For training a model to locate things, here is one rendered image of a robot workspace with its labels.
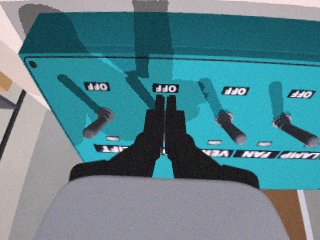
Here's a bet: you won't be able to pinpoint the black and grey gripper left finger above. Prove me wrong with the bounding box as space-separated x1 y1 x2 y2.
68 95 165 182

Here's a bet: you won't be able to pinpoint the teal wedge-shaped box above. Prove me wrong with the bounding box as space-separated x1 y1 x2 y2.
18 12 320 190

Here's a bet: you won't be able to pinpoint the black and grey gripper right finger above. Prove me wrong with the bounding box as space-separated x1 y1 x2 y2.
165 95 260 190

